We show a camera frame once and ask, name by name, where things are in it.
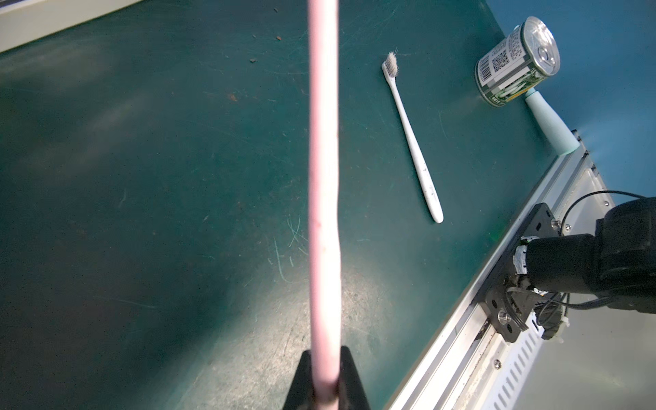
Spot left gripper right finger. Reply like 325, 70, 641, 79
338, 346, 371, 410

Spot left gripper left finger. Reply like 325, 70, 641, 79
282, 350, 314, 410

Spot pale white toothbrush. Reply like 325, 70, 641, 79
381, 51, 444, 224

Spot light pink toothbrush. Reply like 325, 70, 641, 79
307, 1, 341, 409

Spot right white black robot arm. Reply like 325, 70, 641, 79
507, 197, 655, 314

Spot white toothbrush holder rack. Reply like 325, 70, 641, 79
1, 0, 139, 52

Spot light blue brush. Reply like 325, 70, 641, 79
524, 88, 580, 156

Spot small metal can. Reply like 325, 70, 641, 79
475, 16, 561, 107

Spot aluminium rail front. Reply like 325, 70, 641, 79
383, 130, 656, 410

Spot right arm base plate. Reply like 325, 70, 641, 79
477, 203, 557, 343

